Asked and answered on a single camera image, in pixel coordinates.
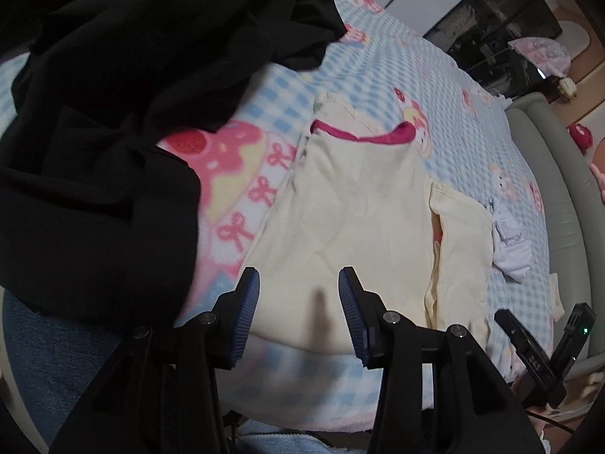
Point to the red plush toy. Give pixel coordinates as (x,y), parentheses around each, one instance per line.
(581,137)

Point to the cream and pink shirt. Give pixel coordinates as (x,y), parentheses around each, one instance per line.
(354,198)

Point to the dark open closet with clothes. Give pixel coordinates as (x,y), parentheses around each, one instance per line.
(501,33)

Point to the person's left leg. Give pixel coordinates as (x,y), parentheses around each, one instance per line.
(56,364)

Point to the person's right hand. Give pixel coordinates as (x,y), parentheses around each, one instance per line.
(591,388)

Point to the grey upholstered headboard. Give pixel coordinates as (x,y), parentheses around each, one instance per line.
(562,198)

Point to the blue checkered cartoon blanket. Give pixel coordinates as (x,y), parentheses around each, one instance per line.
(378,66)

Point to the small cream toy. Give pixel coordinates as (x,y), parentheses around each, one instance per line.
(567,87)

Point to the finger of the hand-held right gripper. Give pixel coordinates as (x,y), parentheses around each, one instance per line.
(513,333)

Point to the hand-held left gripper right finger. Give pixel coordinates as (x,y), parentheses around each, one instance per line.
(352,321)

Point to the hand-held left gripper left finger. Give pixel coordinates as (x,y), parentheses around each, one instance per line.
(246,317)

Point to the folded pale lavender garment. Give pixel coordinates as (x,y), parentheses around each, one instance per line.
(513,246)

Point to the black clothes pile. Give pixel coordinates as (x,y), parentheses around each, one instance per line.
(94,151)

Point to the pink frilled cushion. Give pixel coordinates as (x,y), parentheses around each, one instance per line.
(541,54)

